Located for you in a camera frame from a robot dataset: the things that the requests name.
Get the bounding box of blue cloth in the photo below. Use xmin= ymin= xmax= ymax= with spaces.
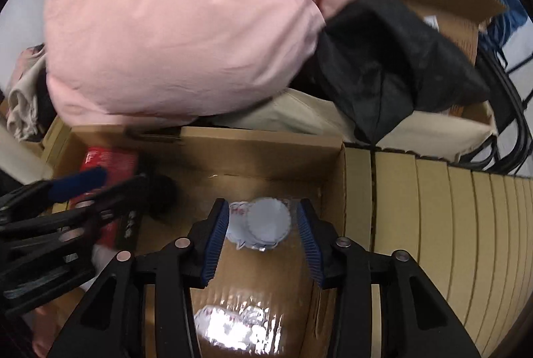
xmin=457 ymin=0 xmax=528 ymax=51

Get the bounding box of stack of flat cardboard sheets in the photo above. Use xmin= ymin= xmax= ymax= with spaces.
xmin=345 ymin=147 xmax=533 ymax=358

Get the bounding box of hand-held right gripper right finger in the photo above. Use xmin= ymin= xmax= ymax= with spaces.
xmin=296 ymin=198 xmax=486 ymax=358

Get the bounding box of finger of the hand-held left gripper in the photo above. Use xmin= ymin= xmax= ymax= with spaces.
xmin=0 ymin=167 xmax=110 ymax=217
xmin=0 ymin=173 xmax=151 ymax=318

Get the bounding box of red printed box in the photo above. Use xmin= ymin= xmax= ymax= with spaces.
xmin=62 ymin=147 xmax=144 ymax=251

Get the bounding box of pink quilt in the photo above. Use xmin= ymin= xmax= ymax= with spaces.
xmin=43 ymin=0 xmax=376 ymax=130

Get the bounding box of black cloth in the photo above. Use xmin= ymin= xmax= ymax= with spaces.
xmin=299 ymin=0 xmax=493 ymax=145

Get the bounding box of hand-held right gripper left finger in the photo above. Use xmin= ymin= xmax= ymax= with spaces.
xmin=46 ymin=198 xmax=231 ymax=358

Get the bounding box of brown cardboard box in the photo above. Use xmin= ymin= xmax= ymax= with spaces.
xmin=42 ymin=125 xmax=374 ymax=358

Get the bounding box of clear plastic packet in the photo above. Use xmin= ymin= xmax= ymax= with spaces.
xmin=193 ymin=291 xmax=289 ymax=355

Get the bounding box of crumpled light beige cloth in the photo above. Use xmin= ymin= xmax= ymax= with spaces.
xmin=6 ymin=43 xmax=56 ymax=142

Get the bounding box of black metal rack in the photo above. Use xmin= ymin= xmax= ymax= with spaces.
xmin=461 ymin=44 xmax=533 ymax=176

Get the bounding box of pack of white paper liners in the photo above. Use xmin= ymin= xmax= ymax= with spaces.
xmin=225 ymin=197 xmax=292 ymax=253

